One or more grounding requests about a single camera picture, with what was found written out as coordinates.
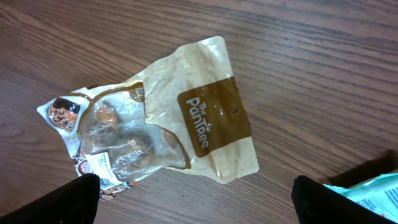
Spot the brown red snack bag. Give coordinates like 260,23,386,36
37,36,259,201

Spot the teal wet wipes pack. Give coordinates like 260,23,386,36
324,169,398,223

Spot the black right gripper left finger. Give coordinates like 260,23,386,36
1,174,100,224

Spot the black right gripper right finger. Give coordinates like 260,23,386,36
291,175,395,224

